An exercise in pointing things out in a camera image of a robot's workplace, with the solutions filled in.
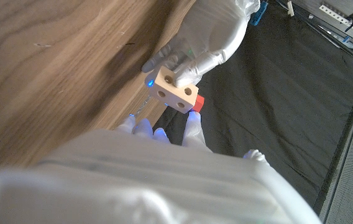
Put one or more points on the small wooden block with holes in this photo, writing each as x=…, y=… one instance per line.
x=173, y=90

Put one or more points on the red-headed screw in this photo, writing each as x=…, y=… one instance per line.
x=198, y=103

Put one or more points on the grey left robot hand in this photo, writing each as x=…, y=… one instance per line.
x=207, y=37

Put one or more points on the black backdrop curtain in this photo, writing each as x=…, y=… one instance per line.
x=282, y=99

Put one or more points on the white perforated metal rail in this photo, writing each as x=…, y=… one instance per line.
x=347, y=20

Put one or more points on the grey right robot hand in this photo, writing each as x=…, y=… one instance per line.
x=151, y=183

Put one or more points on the grey tape outline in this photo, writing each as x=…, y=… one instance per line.
x=140, y=109

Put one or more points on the black backdrop stand pole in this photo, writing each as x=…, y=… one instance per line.
x=335, y=34

